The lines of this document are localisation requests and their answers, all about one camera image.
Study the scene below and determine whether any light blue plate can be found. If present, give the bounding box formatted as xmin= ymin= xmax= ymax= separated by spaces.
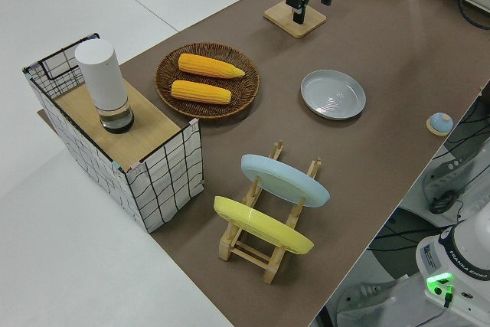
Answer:
xmin=240 ymin=153 xmax=332 ymax=208

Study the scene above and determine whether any brown table mat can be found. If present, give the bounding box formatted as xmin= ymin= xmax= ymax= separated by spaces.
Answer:
xmin=36 ymin=0 xmax=490 ymax=327

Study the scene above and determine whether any wooden mug tree stand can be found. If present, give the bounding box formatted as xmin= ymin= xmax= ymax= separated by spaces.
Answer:
xmin=263 ymin=0 xmax=328 ymax=40

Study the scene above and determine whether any white cylinder with dark base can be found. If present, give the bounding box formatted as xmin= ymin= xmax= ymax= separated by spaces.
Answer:
xmin=74 ymin=38 xmax=136 ymax=135

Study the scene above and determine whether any gray ceramic plate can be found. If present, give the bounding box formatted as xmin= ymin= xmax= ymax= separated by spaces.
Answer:
xmin=300 ymin=69 xmax=368 ymax=121

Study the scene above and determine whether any black cable bundle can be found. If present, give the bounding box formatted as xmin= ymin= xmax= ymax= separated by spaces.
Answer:
xmin=427 ymin=188 xmax=461 ymax=215

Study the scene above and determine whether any blue call bell wooden base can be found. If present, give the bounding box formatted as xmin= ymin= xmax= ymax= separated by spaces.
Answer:
xmin=426 ymin=112 xmax=455 ymax=137

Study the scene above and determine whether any wire grid box with cloth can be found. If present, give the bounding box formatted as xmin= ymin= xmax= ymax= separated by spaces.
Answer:
xmin=21 ymin=31 xmax=204 ymax=234

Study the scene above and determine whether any short yellow corn cob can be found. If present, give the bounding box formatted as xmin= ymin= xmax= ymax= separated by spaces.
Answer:
xmin=170 ymin=80 xmax=233 ymax=106

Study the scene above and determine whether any white equipment housing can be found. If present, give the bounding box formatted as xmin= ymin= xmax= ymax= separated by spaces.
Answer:
xmin=420 ymin=145 xmax=479 ymax=214

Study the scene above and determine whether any wooden shelf board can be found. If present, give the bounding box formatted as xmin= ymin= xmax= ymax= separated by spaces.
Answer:
xmin=53 ymin=80 xmax=181 ymax=164

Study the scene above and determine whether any long yellow corn cob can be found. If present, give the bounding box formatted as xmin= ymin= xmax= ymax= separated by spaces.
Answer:
xmin=178 ymin=53 xmax=247 ymax=80

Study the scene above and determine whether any wooden plate rack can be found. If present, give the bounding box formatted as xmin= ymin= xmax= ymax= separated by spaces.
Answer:
xmin=217 ymin=139 xmax=323 ymax=285

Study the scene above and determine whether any brown wicker basket tray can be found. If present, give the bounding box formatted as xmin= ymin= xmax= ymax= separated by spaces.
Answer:
xmin=154 ymin=41 xmax=261 ymax=120

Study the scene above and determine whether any yellow plate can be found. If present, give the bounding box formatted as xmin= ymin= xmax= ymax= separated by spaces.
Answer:
xmin=213 ymin=195 xmax=315 ymax=256

